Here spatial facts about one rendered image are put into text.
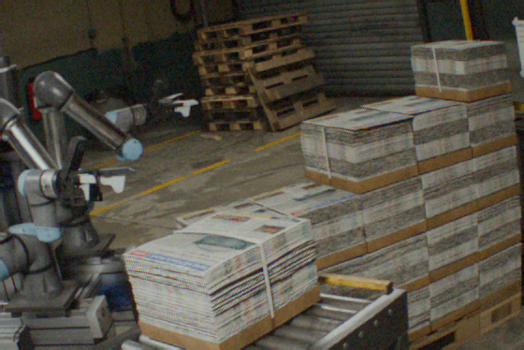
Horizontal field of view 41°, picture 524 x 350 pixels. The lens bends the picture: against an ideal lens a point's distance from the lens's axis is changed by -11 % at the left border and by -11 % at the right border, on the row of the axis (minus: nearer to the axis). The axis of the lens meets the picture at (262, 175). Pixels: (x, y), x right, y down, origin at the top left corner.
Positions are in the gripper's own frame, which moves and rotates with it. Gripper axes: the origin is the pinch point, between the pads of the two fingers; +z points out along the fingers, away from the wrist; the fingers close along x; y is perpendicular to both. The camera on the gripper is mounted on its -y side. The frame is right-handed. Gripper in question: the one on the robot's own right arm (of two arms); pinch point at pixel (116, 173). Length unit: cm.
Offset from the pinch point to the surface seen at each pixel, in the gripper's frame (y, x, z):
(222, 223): 16.7, -28.6, 8.9
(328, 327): 41, -25, 39
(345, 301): 39, -39, 37
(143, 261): 21.0, -2.1, 3.4
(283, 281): 29.8, -24.2, 27.7
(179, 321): 35.6, -3.3, 10.7
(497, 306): 88, -186, 48
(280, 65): -39, -676, -322
